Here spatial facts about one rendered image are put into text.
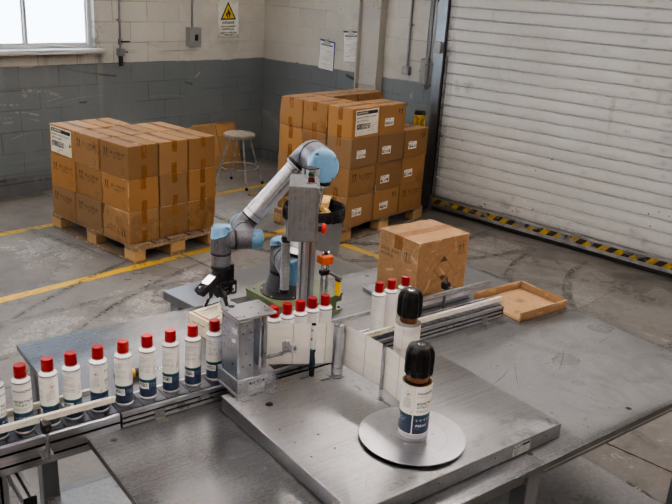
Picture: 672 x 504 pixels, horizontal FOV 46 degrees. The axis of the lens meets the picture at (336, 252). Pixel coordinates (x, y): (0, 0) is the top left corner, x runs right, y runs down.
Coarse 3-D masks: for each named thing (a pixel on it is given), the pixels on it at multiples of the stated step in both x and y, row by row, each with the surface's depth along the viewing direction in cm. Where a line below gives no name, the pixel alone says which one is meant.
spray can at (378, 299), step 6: (378, 282) 284; (378, 288) 283; (372, 294) 285; (378, 294) 283; (384, 294) 284; (372, 300) 285; (378, 300) 284; (384, 300) 285; (372, 306) 286; (378, 306) 284; (384, 306) 286; (372, 312) 286; (378, 312) 285; (372, 318) 287; (378, 318) 286; (372, 324) 287; (378, 324) 287; (372, 330) 288
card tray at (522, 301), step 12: (492, 288) 345; (504, 288) 350; (516, 288) 356; (528, 288) 353; (540, 288) 348; (504, 300) 342; (516, 300) 342; (528, 300) 343; (540, 300) 344; (552, 300) 343; (564, 300) 336; (504, 312) 329; (516, 312) 330; (528, 312) 323; (540, 312) 328
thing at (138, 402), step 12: (480, 300) 328; (432, 312) 313; (468, 312) 315; (432, 324) 302; (384, 336) 289; (180, 384) 247; (204, 384) 248; (216, 384) 248; (168, 396) 239; (120, 408) 231; (132, 408) 232
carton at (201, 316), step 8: (216, 304) 302; (192, 312) 293; (200, 312) 294; (208, 312) 294; (216, 312) 295; (192, 320) 293; (200, 320) 289; (208, 320) 287; (200, 328) 290; (208, 328) 286
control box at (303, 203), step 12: (300, 180) 260; (300, 192) 253; (312, 192) 253; (288, 204) 255; (300, 204) 255; (312, 204) 255; (288, 216) 256; (300, 216) 256; (312, 216) 256; (288, 228) 257; (300, 228) 257; (312, 228) 257; (288, 240) 259; (300, 240) 259; (312, 240) 259
